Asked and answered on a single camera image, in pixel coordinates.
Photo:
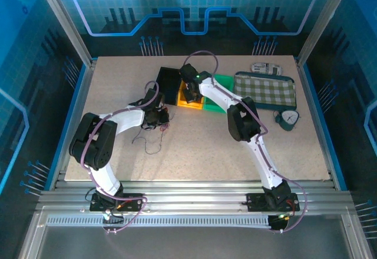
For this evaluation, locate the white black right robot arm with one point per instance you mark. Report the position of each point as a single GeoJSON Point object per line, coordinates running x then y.
{"type": "Point", "coordinates": [218, 92]}

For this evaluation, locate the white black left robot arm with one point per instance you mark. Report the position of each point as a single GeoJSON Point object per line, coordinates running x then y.
{"type": "Point", "coordinates": [126, 122]}

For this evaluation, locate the yellow plastic bin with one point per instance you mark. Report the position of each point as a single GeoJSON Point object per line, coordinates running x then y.
{"type": "Point", "coordinates": [181, 103]}

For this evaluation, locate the black plastic bin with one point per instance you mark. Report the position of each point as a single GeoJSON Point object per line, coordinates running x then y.
{"type": "Point", "coordinates": [169, 85]}

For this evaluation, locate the green plastic bin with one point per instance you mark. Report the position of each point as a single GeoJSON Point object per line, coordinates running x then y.
{"type": "Point", "coordinates": [224, 81]}

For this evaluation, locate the green checkered teal pouch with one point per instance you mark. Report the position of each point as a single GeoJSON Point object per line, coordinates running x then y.
{"type": "Point", "coordinates": [265, 89]}

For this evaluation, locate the white black printed roll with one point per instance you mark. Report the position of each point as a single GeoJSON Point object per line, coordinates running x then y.
{"type": "Point", "coordinates": [266, 68]}

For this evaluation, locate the teal alarm clock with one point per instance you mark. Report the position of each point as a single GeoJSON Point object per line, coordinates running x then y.
{"type": "Point", "coordinates": [290, 118]}

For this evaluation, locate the steel sheet tray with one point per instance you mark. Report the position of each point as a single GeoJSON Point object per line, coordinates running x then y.
{"type": "Point", "coordinates": [191, 244]}

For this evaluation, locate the aluminium side rail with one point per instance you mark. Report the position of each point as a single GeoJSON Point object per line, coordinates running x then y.
{"type": "Point", "coordinates": [307, 94]}
{"type": "Point", "coordinates": [83, 88]}

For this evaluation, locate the aluminium front frame rail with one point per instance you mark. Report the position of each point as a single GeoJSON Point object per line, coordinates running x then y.
{"type": "Point", "coordinates": [191, 194]}

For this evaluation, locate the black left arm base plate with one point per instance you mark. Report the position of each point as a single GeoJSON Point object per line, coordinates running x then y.
{"type": "Point", "coordinates": [132, 202]}

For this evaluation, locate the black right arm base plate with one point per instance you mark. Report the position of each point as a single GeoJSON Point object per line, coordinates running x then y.
{"type": "Point", "coordinates": [256, 201]}

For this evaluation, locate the aluminium frame post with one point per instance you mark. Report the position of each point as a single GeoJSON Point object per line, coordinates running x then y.
{"type": "Point", "coordinates": [67, 20]}
{"type": "Point", "coordinates": [321, 20]}

